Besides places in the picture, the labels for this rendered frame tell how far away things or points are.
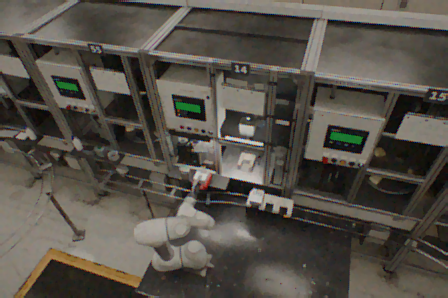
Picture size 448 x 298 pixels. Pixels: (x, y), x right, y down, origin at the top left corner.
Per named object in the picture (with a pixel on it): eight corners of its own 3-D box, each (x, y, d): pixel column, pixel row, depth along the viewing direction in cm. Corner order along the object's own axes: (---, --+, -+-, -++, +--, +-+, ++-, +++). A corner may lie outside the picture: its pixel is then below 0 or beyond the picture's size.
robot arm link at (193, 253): (208, 267, 240) (206, 254, 225) (185, 272, 239) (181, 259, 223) (206, 248, 252) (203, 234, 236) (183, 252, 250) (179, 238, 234)
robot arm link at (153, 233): (184, 270, 240) (155, 275, 238) (182, 249, 248) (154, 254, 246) (169, 238, 175) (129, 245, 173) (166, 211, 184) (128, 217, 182)
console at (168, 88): (165, 130, 256) (153, 82, 223) (179, 109, 275) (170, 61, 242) (214, 140, 246) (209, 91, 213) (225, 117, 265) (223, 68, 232)
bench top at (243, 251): (136, 293, 239) (135, 291, 236) (189, 185, 308) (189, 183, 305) (344, 364, 202) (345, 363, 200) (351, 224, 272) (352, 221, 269)
